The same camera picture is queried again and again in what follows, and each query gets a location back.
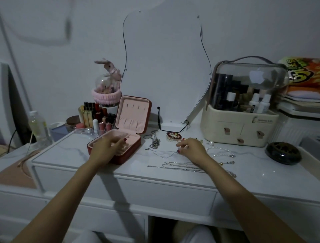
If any clear plastic water bottle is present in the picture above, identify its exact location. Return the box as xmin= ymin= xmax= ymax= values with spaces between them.
xmin=28 ymin=111 xmax=52 ymax=149

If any orange snack bag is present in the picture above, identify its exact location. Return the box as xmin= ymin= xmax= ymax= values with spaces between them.
xmin=277 ymin=57 xmax=320 ymax=88

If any clear acrylic organizer tray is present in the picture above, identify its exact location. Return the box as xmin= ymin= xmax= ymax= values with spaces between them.
xmin=74 ymin=125 xmax=116 ymax=136

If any red jewelry box pink lining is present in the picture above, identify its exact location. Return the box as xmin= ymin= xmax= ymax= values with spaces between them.
xmin=87 ymin=96 xmax=152 ymax=165

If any black bottle white cap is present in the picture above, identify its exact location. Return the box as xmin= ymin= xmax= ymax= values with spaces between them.
xmin=226 ymin=92 xmax=237 ymax=111

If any black mirror cable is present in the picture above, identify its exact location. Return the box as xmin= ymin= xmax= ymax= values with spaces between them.
xmin=157 ymin=107 xmax=189 ymax=132

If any long silver chain necklace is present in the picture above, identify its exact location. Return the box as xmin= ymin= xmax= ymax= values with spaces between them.
xmin=147 ymin=161 xmax=237 ymax=178

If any cream cosmetic case clear lid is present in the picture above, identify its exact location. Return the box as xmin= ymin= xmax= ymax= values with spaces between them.
xmin=200 ymin=56 xmax=291 ymax=148

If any glass dome ornament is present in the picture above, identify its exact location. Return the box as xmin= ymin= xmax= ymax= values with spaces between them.
xmin=95 ymin=74 xmax=121 ymax=93

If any row of lipsticks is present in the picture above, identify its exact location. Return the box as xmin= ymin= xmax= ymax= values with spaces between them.
xmin=78 ymin=101 xmax=117 ymax=132

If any white wavy vanity mirror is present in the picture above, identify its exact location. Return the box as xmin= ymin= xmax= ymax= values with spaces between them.
xmin=121 ymin=10 xmax=213 ymax=126

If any pink fluffy headband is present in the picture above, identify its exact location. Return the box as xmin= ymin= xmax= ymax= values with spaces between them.
xmin=91 ymin=88 xmax=122 ymax=105

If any black round dish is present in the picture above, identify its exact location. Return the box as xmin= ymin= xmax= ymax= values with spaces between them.
xmin=265 ymin=142 xmax=302 ymax=166

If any person's left forearm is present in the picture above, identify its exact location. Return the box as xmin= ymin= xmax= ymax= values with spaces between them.
xmin=10 ymin=153 xmax=111 ymax=243

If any white cosmetic bottle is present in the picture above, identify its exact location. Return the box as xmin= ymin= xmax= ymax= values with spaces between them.
xmin=248 ymin=93 xmax=261 ymax=113
xmin=257 ymin=94 xmax=272 ymax=114

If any brown lid round jar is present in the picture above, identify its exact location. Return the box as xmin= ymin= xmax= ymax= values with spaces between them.
xmin=66 ymin=115 xmax=81 ymax=131

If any chunky silver chain necklace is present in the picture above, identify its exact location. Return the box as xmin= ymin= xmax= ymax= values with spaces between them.
xmin=143 ymin=130 xmax=161 ymax=150

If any person's left hand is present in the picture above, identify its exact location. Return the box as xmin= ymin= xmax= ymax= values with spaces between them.
xmin=89 ymin=134 xmax=128 ymax=167

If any pale blue box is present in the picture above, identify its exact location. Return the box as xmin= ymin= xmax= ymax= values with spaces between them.
xmin=48 ymin=122 xmax=67 ymax=141

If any black screen panel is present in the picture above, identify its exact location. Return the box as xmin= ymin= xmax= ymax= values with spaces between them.
xmin=0 ymin=62 xmax=33 ymax=147

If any stack of folded cloths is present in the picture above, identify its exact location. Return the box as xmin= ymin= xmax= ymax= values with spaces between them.
xmin=282 ymin=85 xmax=320 ymax=103

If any person's right forearm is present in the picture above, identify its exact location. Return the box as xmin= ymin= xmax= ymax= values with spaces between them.
xmin=199 ymin=156 xmax=307 ymax=243

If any person's right hand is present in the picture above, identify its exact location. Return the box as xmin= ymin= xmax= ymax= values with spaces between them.
xmin=176 ymin=137 xmax=213 ymax=168

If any thin silver chain necklace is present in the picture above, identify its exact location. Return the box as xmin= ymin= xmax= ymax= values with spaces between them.
xmin=146 ymin=148 xmax=179 ymax=159

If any white pearl necklace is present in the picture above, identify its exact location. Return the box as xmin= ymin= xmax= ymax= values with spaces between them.
xmin=205 ymin=146 xmax=236 ymax=158

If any red bead bracelet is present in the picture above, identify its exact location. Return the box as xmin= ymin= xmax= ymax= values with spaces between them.
xmin=166 ymin=132 xmax=183 ymax=142

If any white drawer cabinet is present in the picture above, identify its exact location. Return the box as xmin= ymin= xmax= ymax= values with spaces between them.
xmin=272 ymin=102 xmax=320 ymax=151

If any white vanity drawer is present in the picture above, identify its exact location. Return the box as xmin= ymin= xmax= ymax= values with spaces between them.
xmin=32 ymin=165 xmax=218 ymax=217

